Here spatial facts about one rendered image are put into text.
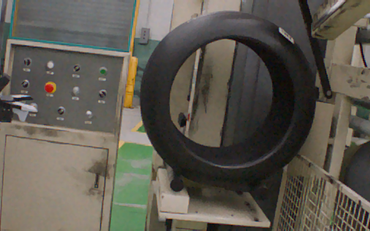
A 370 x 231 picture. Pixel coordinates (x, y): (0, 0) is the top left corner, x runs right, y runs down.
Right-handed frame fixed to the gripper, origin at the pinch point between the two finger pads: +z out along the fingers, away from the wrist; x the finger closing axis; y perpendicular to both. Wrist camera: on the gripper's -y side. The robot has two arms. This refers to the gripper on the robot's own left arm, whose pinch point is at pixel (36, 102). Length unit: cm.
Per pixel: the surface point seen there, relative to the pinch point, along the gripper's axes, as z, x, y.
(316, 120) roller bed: 101, 27, -10
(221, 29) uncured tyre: 48, 38, -39
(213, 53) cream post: 63, 5, -26
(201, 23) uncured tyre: 43, 34, -40
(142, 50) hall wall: 307, -827, 106
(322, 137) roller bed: 105, 29, -4
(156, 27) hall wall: 325, -825, 53
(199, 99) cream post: 60, 7, -9
